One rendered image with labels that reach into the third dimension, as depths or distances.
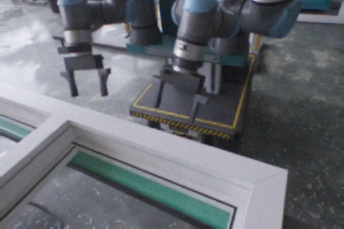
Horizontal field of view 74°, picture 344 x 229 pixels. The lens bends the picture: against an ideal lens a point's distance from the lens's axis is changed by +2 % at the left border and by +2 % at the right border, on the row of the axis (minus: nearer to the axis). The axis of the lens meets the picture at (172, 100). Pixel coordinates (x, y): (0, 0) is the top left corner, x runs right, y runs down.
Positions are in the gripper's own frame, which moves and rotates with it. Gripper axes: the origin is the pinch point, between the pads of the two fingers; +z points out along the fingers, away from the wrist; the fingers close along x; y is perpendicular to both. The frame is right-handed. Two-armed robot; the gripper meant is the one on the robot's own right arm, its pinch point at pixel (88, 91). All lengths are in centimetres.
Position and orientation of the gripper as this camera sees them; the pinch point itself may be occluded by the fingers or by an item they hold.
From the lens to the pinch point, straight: 91.3
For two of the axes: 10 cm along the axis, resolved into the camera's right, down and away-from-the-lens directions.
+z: 0.9, 9.7, 2.4
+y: 2.9, -2.6, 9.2
